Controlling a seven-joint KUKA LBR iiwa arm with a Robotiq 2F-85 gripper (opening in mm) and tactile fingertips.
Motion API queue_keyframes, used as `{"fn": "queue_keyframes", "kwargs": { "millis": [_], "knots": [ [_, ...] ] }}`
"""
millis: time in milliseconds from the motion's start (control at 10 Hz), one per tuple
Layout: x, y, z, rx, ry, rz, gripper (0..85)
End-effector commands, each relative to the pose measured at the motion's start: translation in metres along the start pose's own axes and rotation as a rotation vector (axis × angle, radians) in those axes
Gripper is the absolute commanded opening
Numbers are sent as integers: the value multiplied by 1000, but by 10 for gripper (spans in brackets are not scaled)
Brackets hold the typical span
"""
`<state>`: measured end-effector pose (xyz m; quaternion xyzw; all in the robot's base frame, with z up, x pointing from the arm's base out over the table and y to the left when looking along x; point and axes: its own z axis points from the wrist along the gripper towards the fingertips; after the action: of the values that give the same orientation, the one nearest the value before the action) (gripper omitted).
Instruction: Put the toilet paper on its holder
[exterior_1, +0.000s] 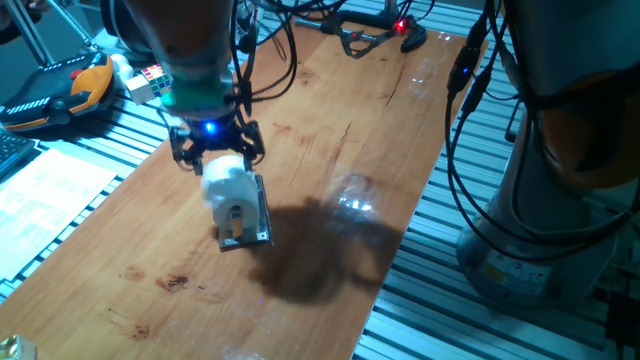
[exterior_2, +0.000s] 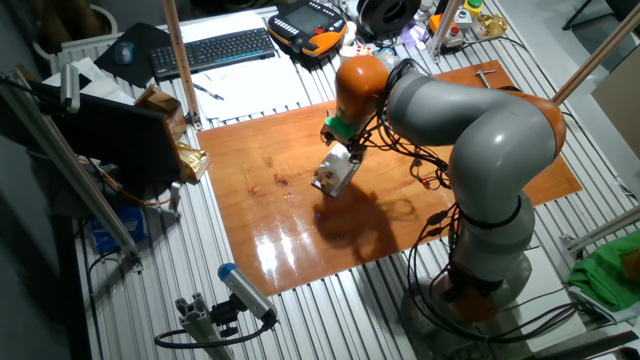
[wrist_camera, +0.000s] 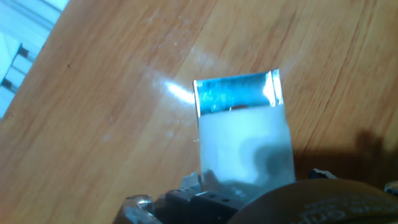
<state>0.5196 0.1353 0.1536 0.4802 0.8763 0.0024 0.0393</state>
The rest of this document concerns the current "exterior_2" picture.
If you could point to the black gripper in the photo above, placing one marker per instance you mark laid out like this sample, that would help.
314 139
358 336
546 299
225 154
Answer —
350 142

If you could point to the blue box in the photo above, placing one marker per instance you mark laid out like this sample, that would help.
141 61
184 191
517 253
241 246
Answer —
117 227

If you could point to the long aluminium frame rail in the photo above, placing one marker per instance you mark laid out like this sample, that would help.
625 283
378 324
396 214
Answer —
75 172

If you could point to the grey box red button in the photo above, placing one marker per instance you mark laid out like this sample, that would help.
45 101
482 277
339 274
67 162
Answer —
454 37

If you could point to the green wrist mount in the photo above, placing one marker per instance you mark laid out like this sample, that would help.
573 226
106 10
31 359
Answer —
340 127

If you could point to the white box green button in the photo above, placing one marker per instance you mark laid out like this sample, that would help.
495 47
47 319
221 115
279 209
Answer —
462 17

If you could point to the clear purple plastic bag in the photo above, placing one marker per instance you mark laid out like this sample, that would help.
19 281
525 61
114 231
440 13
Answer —
415 35

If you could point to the dark pen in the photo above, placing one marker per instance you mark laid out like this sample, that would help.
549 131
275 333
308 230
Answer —
207 91

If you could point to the green cloth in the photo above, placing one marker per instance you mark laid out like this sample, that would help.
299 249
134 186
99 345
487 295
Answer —
605 275

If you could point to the black flat monitor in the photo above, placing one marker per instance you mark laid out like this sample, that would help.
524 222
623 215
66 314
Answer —
115 140

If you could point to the gold foil bag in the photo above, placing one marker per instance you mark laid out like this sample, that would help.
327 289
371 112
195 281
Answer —
192 162

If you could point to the white toilet paper roll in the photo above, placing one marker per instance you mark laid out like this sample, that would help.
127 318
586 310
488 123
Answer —
336 162

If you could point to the aluminium profile bar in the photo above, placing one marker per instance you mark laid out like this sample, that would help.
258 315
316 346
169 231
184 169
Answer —
600 231

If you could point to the short aluminium profile piece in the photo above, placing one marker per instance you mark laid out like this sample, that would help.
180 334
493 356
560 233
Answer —
200 330

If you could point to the crumpled white paper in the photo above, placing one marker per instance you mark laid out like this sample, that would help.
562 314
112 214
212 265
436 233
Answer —
110 90

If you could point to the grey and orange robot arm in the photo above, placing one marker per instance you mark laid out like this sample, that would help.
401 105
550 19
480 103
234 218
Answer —
500 145

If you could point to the small orange object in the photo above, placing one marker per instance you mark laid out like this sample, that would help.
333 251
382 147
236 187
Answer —
436 22

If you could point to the white paper stack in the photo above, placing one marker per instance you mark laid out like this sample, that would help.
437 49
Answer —
225 25

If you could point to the brown wooden board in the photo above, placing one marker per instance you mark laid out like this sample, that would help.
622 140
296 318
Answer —
300 235

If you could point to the small white figurine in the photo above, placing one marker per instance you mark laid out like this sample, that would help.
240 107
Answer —
350 32

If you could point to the brown cardboard box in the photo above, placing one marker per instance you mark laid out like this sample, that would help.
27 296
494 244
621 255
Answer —
162 107

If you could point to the metal frame post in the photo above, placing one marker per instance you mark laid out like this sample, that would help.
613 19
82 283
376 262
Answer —
180 55
445 25
600 51

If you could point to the round black blue-yellow puck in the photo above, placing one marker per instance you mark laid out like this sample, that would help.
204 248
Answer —
386 51

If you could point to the yellow button box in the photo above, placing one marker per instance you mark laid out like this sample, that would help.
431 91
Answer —
472 7

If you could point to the black filament spool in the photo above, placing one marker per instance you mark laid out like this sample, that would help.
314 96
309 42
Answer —
387 15

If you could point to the white paper sheet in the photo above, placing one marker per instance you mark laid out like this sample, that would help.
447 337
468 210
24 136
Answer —
250 90

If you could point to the crumpled gold foil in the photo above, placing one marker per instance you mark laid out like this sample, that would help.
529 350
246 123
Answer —
492 25

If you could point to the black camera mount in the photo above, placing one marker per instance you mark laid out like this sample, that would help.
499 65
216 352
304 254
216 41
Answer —
225 315

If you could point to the grey metal bar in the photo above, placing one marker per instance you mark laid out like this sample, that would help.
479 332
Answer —
590 347

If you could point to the black mouse pad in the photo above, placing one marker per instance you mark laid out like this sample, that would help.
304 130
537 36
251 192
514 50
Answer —
135 72

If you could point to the black keyboard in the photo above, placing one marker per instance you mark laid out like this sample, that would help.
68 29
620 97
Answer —
215 50

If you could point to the black chair base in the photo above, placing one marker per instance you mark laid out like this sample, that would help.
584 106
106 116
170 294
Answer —
580 15

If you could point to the white curved chair frame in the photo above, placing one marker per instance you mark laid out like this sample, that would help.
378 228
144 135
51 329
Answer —
107 15

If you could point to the silver depth camera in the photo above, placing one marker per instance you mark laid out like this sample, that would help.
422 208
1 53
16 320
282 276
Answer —
70 87

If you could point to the silver camera with blue cap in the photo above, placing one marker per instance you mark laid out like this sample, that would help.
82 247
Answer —
245 292

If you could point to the beige panel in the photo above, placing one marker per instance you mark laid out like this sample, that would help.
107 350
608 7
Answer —
620 100

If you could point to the colourful Rubik's cube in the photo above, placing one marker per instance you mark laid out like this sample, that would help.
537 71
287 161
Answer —
364 50

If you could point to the black and orange teach pendant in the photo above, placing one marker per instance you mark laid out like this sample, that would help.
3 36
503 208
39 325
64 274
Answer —
305 20

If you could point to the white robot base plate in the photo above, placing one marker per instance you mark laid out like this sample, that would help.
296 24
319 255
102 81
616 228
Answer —
555 285

